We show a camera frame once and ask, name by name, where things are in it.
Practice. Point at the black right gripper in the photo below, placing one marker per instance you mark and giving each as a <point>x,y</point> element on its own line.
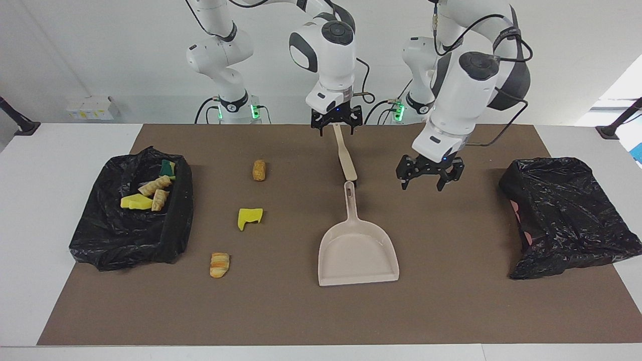
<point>338,114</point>

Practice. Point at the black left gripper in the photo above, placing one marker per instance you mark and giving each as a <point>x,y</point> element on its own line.
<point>432,163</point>

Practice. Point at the beige hand brush black bristles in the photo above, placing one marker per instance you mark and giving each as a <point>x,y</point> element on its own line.
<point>346,160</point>

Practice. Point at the brown bread roll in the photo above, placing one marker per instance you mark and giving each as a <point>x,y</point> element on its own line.
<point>259,170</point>

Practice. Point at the beige plastic dustpan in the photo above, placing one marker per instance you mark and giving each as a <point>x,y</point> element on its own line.
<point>358,255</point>

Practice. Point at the notched yellow sponge piece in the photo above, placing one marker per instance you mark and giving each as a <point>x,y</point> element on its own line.
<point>248,216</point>

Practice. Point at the yellow green sponge piece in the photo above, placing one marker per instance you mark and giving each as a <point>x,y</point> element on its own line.
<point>165,168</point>

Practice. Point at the orange striped croissant piece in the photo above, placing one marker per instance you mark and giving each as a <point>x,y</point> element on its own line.
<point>219,265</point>
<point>160,200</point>

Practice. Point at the pale bread piece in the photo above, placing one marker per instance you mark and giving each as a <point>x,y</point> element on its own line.
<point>153,187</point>

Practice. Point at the large yellow sponge piece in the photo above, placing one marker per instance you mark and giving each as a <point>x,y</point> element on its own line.
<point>135,202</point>

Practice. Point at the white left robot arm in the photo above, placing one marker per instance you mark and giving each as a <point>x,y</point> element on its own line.
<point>466,95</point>

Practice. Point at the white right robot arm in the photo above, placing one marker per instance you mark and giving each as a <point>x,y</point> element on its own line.
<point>326,60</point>

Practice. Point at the black-bagged pink trash bin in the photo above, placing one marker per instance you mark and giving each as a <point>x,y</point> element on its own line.
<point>567,215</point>

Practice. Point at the brown table mat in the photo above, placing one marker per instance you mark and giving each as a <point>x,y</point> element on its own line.
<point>321,316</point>

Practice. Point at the blue object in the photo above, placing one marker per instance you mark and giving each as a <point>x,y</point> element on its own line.
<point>638,153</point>

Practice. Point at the black camera post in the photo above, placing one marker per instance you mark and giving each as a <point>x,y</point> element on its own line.
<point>609,131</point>
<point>27,128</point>

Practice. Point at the white wall socket box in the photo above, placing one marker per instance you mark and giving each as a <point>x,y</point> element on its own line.
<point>98,108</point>

